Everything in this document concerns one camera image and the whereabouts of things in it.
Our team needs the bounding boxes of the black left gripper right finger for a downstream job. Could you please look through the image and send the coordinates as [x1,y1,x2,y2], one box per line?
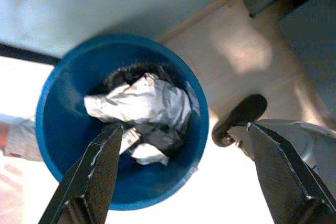
[246,121,336,224]

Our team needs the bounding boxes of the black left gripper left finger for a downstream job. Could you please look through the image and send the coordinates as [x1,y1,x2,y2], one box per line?
[38,123,124,224]

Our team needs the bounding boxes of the blue plastic bucket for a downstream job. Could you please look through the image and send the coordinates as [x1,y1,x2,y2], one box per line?
[35,34,210,211]

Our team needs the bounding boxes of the dark grey bed base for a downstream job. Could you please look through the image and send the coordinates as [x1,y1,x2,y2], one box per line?
[277,0,336,122]

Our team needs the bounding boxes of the white tissue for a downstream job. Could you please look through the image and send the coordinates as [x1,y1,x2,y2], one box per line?
[131,142,170,166]

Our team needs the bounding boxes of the large white crumpled paper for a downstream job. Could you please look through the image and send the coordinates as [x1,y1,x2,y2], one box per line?
[83,73,194,133]

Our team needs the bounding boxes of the person's bare foot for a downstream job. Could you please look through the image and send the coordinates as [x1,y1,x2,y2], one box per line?
[0,121,9,153]

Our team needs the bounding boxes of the black door frame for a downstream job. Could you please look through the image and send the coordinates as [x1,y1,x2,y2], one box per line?
[0,40,61,67]

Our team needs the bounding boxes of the white printed tube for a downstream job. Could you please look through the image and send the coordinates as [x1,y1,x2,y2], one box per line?
[119,126,142,155]

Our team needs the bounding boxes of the grey slipper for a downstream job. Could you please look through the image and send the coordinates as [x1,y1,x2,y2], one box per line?
[0,113,44,162]

